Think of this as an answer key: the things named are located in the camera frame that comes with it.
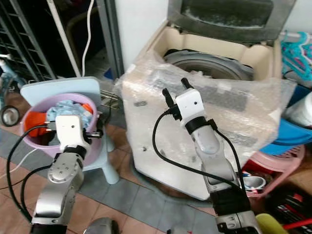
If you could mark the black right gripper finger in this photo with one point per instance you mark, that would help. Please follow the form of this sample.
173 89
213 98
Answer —
186 84
167 96

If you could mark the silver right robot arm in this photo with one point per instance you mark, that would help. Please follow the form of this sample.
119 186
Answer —
212 151

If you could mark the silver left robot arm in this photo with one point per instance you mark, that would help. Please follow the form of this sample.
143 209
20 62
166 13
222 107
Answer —
52 190

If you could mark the beige top-load washing machine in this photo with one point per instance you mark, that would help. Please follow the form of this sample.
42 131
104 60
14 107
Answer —
156 156

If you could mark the grey washing machine lid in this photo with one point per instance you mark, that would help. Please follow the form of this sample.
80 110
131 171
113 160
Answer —
224 14

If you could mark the clear bubble wrap sheet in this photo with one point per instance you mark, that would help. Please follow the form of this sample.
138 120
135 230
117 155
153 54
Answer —
141 92

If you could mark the light blue garment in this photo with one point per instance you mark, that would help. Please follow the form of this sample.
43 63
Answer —
66 108

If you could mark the orange garment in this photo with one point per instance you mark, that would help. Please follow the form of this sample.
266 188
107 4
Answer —
36 124

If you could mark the pink plastic laundry basin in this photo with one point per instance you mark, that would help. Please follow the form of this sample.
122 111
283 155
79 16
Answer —
36 144

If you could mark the light blue plastic stool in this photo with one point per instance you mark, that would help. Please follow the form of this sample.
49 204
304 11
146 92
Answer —
48 85

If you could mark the light blue child's tricycle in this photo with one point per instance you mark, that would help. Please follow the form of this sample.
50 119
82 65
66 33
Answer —
9 116

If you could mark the white pipe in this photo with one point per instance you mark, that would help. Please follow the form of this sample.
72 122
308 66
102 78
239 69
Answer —
64 41

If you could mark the grey robot leg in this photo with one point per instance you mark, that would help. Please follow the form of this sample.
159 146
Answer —
101 226

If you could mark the white cup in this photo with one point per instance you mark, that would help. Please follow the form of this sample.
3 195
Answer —
254 183

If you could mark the teal patterned cloth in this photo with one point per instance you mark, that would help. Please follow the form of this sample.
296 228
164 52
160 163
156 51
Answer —
297 56

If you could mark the dark metal grid rack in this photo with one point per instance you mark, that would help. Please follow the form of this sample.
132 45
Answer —
24 39

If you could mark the white plastic bag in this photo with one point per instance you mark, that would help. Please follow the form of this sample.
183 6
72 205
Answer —
300 113

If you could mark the blue plastic basin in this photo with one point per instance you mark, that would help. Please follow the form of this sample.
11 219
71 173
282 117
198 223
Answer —
292 139

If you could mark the pink plastic stool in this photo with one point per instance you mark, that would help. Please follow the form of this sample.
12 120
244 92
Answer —
280 165

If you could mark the yellow plastic item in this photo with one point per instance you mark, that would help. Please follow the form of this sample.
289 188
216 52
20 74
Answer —
272 225

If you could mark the black and red crate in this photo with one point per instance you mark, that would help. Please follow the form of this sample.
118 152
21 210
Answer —
290 207

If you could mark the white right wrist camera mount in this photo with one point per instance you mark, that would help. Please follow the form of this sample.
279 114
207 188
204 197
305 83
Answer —
190 103

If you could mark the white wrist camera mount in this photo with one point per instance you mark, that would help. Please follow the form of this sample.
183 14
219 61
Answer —
70 130
190 103

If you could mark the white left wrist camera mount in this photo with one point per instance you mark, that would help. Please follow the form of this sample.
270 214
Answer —
70 130

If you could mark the grey metal door frame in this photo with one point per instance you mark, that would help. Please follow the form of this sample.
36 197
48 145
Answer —
109 44

